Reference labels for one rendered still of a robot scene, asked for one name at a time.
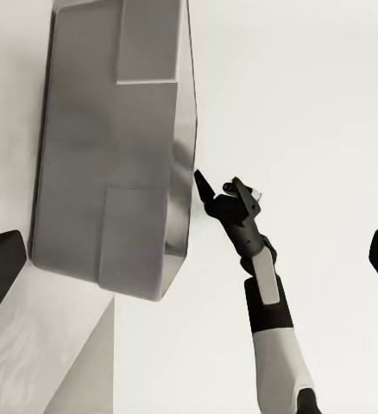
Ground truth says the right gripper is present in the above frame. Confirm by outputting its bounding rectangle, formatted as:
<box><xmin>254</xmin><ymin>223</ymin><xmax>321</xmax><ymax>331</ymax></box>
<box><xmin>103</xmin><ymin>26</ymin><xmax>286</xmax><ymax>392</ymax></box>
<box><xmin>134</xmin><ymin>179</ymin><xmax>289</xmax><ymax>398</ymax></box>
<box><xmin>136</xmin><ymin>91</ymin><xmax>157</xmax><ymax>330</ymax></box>
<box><xmin>193</xmin><ymin>170</ymin><xmax>261</xmax><ymax>245</ymax></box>

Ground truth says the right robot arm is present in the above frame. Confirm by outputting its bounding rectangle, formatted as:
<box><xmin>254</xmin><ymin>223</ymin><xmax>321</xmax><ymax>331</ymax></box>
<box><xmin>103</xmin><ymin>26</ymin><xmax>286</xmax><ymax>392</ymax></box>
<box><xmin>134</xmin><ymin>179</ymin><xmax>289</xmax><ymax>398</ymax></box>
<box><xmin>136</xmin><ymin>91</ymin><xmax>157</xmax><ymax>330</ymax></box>
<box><xmin>193</xmin><ymin>170</ymin><xmax>323</xmax><ymax>414</ymax></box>

